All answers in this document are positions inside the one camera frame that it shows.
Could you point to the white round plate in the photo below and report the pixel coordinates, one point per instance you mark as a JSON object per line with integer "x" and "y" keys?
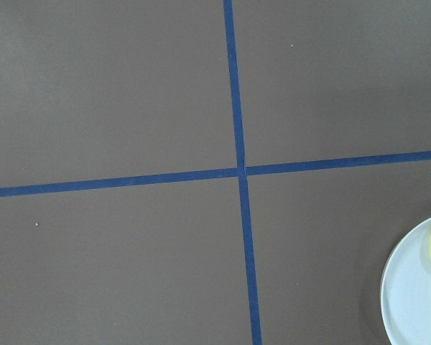
{"x": 405, "y": 290}

